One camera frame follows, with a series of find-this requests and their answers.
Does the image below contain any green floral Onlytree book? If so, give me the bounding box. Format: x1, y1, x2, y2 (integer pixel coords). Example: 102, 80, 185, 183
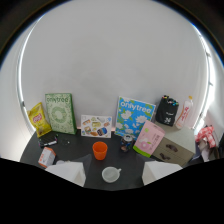
44, 92, 78, 136

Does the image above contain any blue floral Onlytree book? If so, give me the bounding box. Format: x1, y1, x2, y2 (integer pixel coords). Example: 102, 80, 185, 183
114, 96, 157, 141

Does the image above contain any orange and white small box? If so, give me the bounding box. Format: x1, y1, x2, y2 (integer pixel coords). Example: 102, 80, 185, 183
37, 146, 57, 169

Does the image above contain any beige drawer cabinet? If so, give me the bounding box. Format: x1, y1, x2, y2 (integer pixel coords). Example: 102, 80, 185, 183
151, 121, 197, 167

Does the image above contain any pink and green pouch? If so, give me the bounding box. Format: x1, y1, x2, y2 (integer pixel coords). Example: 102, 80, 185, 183
132, 120, 166, 158

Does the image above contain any black flat packet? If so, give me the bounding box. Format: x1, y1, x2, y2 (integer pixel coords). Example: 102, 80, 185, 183
37, 131, 59, 148

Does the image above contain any orange plastic cup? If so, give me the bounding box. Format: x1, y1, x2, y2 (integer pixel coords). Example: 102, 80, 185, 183
92, 141, 109, 161

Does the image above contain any white ceramic cup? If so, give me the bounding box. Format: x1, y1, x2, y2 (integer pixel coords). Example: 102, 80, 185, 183
101, 166, 123, 184

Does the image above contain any dark drink can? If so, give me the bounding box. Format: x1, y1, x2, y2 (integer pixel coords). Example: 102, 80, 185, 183
119, 134, 134, 154

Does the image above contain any white food picture card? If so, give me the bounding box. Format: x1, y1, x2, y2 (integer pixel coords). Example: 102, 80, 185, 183
80, 114, 113, 139

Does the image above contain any red and white cloth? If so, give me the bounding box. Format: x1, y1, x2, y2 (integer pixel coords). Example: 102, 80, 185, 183
195, 125, 218, 150

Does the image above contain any yellow chip bag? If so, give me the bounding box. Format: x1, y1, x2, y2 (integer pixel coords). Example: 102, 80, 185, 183
26, 102, 53, 139

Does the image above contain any black pen holder with markers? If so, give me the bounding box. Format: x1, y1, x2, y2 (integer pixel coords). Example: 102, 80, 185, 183
155, 95, 180, 127

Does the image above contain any white bottle with orange cap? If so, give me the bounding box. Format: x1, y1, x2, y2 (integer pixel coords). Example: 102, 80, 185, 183
175, 95, 194, 130

